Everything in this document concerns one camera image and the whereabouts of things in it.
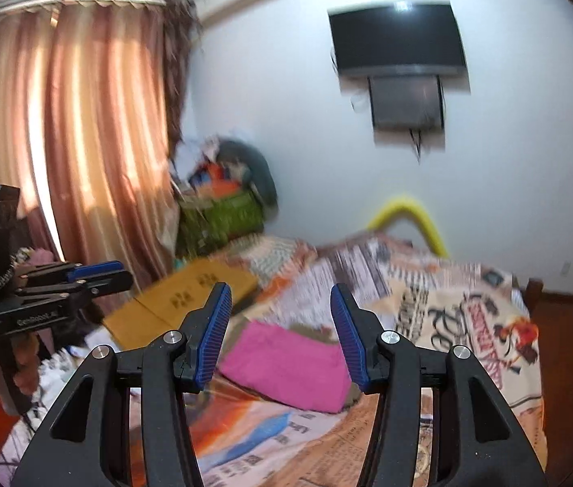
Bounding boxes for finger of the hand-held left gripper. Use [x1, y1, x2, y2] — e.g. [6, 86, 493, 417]
[15, 270, 135, 310]
[17, 260, 124, 285]

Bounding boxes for yellow-brown wooden folding table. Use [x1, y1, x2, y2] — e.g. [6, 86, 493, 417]
[103, 258, 259, 351]

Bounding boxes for pile of clothes and boxes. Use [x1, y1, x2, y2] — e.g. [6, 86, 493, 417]
[172, 134, 280, 214]

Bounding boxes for green printed bag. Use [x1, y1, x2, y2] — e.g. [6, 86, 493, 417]
[176, 193, 267, 257]

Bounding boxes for black cable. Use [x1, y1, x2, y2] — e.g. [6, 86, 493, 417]
[408, 129, 427, 163]

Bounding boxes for dark wooden bedpost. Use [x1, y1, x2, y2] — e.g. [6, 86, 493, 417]
[522, 276, 543, 310]

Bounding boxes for white curtain rail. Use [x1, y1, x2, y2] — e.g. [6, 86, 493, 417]
[0, 0, 168, 24]

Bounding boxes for grey cloth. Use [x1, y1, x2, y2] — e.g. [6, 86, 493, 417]
[218, 139, 280, 216]

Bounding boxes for pink pants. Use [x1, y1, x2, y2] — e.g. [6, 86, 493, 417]
[218, 321, 363, 414]

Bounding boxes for white cloth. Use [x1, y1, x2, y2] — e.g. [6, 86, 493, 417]
[38, 330, 135, 396]

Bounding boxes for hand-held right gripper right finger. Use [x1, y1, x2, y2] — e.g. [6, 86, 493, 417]
[330, 283, 548, 487]

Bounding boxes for yellow foam tube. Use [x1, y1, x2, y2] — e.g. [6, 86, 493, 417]
[368, 194, 450, 257]

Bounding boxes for striped orange curtain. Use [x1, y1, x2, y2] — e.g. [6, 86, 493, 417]
[0, 2, 176, 305]

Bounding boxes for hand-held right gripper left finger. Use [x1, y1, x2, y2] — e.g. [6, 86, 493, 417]
[10, 281, 234, 487]

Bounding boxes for person's left hand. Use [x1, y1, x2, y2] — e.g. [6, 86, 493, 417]
[11, 335, 41, 407]

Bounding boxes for small black wall monitor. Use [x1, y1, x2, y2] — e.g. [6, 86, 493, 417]
[368, 75, 444, 131]

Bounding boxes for black wall television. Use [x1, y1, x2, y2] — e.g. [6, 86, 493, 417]
[328, 0, 468, 79]

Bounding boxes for printed bedspread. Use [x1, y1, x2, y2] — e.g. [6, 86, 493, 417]
[0, 231, 548, 487]

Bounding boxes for brown sheer curtain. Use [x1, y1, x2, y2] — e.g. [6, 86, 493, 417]
[162, 0, 198, 259]

